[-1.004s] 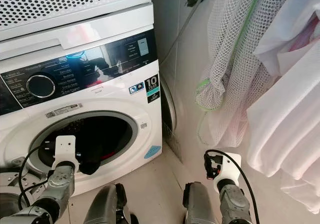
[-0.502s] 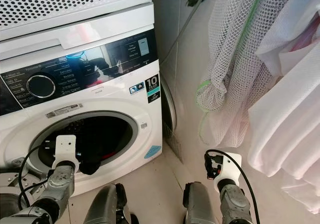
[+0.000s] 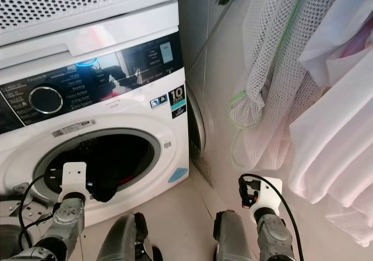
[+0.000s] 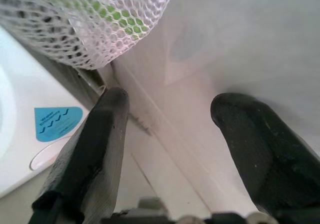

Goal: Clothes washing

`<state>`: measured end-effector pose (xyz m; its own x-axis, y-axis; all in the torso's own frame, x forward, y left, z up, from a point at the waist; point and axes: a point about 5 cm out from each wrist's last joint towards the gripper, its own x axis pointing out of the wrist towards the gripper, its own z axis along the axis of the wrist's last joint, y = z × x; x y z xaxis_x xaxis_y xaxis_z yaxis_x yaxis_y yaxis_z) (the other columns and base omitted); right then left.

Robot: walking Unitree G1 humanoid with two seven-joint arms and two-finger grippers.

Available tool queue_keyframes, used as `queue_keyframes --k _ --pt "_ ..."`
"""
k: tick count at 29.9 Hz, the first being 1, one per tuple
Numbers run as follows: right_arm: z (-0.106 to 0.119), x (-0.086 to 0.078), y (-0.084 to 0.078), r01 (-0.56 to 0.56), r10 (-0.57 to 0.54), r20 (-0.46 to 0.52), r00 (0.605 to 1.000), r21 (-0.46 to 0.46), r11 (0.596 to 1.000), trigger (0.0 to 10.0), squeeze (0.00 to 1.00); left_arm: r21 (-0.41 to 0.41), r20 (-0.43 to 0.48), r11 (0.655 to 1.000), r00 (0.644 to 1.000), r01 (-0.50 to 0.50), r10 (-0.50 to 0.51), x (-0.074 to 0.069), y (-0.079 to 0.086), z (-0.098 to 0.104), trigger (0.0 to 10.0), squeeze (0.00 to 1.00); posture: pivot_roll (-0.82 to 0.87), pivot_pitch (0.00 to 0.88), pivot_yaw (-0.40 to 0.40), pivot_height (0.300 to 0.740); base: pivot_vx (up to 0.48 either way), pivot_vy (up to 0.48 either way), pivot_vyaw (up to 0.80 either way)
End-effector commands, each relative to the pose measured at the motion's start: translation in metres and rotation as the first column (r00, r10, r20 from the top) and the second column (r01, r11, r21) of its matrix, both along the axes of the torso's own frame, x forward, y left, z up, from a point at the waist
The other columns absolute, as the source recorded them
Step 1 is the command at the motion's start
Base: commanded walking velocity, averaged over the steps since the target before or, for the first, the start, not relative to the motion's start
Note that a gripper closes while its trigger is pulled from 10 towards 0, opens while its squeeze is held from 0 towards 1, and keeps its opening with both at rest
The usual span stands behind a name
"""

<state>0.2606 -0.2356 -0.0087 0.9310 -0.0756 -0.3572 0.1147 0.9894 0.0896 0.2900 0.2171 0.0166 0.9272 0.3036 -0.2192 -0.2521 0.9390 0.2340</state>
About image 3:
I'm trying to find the black garment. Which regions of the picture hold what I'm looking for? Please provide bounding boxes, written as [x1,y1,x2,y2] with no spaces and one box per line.
[90,168,120,203]

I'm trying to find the dark teal washer door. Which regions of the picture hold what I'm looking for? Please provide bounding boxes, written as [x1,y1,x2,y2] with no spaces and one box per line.
[0,194,53,261]

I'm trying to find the white front-load washing machine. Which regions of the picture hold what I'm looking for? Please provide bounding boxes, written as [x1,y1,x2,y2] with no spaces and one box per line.
[0,2,205,261]

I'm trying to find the white pink hanging clothes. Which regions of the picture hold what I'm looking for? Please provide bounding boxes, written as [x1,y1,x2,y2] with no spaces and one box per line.
[288,0,373,247]

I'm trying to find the silver robot right leg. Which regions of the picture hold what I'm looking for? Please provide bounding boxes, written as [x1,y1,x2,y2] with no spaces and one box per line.
[213,210,260,261]

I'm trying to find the light blue washer sticker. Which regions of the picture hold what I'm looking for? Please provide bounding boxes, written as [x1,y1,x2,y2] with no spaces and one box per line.
[167,167,189,184]

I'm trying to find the round silver control dial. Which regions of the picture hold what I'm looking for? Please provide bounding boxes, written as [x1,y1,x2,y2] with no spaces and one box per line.
[29,85,63,115]

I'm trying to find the white mesh laundry bag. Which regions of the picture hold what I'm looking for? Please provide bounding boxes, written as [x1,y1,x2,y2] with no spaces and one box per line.
[229,0,344,171]

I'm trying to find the white tumble dryer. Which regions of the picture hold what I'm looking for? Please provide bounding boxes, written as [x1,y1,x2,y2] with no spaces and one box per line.
[0,0,178,46]

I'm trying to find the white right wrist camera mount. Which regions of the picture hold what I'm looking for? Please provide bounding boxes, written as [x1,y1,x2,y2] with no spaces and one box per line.
[248,178,283,224]

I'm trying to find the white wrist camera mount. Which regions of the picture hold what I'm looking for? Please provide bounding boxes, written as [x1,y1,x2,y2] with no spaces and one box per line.
[61,162,88,200]
[248,178,283,224]

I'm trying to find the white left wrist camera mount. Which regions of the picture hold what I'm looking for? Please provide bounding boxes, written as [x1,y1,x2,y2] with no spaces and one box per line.
[61,162,88,200]

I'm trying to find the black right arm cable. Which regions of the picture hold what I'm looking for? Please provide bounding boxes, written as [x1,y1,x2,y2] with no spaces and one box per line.
[239,174,307,261]

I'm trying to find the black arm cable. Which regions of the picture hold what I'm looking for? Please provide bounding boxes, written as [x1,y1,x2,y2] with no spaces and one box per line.
[17,177,62,256]
[239,174,307,261]

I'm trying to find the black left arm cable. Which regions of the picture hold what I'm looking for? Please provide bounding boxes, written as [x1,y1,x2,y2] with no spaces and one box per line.
[17,177,62,256]

